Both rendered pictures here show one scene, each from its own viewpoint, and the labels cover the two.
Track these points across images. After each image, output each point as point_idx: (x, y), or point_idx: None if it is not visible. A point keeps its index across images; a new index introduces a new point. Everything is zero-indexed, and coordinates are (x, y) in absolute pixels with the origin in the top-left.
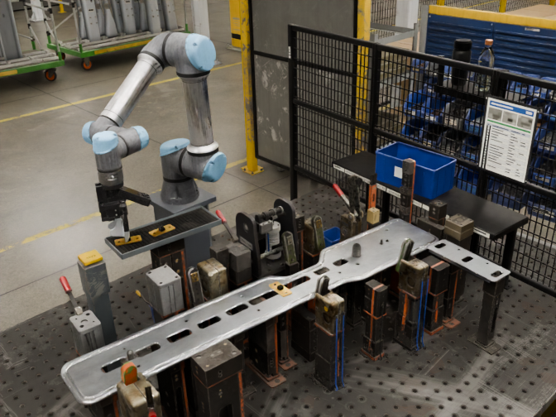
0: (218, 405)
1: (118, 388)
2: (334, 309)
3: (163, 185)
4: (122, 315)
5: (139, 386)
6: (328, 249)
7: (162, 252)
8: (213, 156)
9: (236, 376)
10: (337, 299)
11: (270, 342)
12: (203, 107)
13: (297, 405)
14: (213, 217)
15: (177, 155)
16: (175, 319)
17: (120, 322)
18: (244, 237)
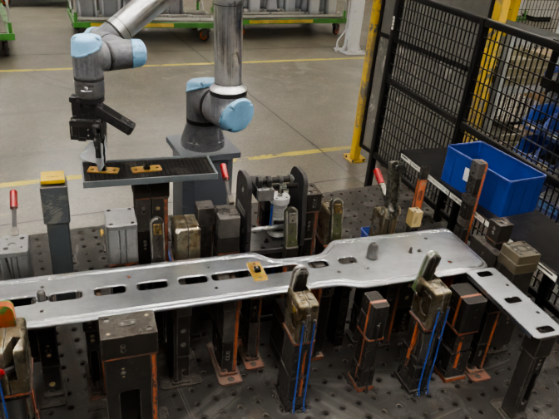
0: (118, 386)
1: None
2: (301, 313)
3: (185, 126)
4: None
5: (7, 333)
6: (342, 242)
7: (139, 194)
8: (234, 101)
9: (147, 357)
10: (310, 301)
11: (227, 330)
12: (230, 39)
13: (238, 416)
14: (212, 169)
15: (200, 93)
16: (118, 272)
17: (106, 263)
18: (240, 201)
